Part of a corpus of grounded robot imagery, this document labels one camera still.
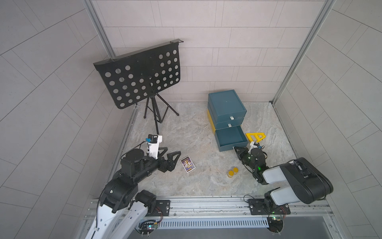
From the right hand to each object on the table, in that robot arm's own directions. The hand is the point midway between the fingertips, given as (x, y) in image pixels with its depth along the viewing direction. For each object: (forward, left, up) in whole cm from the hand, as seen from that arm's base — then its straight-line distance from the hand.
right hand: (232, 146), depth 89 cm
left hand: (-12, +30, +23) cm, 40 cm away
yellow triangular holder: (+8, -18, -2) cm, 20 cm away
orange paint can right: (-14, +1, -1) cm, 14 cm away
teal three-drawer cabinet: (+13, +3, +18) cm, 22 cm away
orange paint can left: (-15, +4, -2) cm, 16 cm away
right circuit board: (-38, -12, -4) cm, 40 cm away
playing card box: (-9, +28, -1) cm, 29 cm away
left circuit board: (-36, +46, +1) cm, 58 cm away
